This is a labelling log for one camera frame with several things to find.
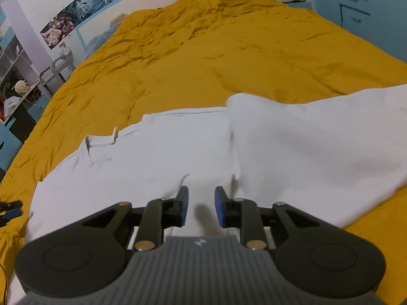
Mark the white t-shirt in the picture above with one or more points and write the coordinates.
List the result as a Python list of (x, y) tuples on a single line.
[(286, 149)]

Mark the blue and white wardrobe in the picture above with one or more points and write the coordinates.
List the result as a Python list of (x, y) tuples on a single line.
[(375, 9)]

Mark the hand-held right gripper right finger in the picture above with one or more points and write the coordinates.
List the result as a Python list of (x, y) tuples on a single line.
[(218, 208)]

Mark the grey bedside stool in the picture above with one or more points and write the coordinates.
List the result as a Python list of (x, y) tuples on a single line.
[(57, 70)]

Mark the cluttered shelf unit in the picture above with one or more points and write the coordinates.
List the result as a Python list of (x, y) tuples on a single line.
[(14, 66)]

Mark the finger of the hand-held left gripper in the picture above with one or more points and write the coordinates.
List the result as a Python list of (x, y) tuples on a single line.
[(12, 215), (12, 204)]

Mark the mustard yellow bed blanket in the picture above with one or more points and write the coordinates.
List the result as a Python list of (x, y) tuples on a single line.
[(222, 54)]

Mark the anime wall poster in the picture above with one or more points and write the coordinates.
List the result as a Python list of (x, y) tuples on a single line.
[(55, 33), (81, 9)]

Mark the light blue pillow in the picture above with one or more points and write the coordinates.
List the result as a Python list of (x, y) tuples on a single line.
[(101, 36)]

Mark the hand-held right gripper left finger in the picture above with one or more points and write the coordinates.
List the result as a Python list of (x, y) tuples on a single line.
[(184, 208)]

